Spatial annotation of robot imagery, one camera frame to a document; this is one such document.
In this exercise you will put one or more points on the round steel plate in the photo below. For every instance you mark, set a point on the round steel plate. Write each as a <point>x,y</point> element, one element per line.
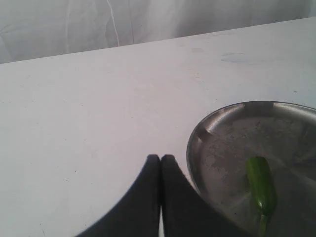
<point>285,135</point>

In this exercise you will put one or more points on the green chili pepper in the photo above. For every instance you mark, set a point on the green chili pepper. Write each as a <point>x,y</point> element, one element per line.
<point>263,190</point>

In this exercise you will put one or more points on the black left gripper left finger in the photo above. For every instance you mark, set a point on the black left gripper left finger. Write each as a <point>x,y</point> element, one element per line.
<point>137,214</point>

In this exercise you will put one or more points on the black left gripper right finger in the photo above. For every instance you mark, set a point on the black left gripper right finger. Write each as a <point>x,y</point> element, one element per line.
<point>184,212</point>

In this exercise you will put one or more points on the white backdrop curtain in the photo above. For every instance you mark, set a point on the white backdrop curtain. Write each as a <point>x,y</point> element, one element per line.
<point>40,28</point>

